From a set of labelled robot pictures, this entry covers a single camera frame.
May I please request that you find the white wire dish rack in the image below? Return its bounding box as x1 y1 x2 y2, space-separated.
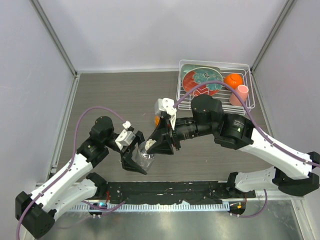
176 59 256 111

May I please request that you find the teal square plate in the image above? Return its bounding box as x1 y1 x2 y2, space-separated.
180 64 221 80

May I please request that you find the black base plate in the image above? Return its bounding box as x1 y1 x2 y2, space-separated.
103 181 256 205

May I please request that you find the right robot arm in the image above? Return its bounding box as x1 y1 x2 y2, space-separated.
145 95 320 198

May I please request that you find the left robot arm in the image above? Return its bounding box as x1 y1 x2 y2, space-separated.
15 116 146 239

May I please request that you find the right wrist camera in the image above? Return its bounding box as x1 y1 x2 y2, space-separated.
154 98 177 130

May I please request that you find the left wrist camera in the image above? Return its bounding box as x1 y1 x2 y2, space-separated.
115 129 135 151

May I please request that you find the red teal floral plate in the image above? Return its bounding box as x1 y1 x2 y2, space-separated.
182 67 223 97

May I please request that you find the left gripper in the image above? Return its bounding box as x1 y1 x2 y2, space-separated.
103 131 156 173

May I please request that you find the orange bottle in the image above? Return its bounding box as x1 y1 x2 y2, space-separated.
154 115 160 127

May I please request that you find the pink cup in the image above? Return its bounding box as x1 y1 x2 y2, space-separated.
229 84 249 107

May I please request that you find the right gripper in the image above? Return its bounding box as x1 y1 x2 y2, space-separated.
147 115 216 155

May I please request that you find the clear bottle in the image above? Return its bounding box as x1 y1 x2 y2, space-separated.
135 141 155 172

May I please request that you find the white bottle cap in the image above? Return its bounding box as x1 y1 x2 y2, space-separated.
145 139 157 150

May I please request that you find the orange bowl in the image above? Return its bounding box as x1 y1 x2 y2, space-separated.
223 73 243 89

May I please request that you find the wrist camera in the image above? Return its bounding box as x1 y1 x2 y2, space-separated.
154 98 177 130
115 129 135 151

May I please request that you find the white cable duct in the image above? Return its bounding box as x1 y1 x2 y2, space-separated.
67 201 230 213

